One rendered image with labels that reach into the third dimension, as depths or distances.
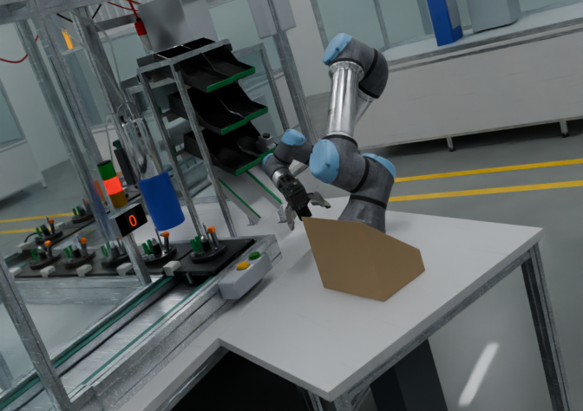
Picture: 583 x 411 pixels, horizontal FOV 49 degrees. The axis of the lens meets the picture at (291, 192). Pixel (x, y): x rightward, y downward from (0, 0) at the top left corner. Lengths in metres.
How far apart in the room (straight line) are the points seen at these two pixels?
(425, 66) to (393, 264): 4.24
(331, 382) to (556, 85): 4.45
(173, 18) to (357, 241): 1.99
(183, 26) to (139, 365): 2.02
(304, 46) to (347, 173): 10.14
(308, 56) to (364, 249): 10.25
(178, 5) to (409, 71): 3.09
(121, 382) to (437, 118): 4.70
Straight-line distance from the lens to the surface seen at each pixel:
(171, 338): 1.96
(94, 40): 3.55
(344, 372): 1.61
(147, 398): 1.84
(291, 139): 2.25
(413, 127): 6.20
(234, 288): 2.06
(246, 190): 2.51
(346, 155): 1.86
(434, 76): 5.98
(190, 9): 3.46
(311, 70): 11.99
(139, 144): 3.17
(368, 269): 1.84
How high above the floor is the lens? 1.72
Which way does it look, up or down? 16 degrees down
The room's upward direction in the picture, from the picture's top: 18 degrees counter-clockwise
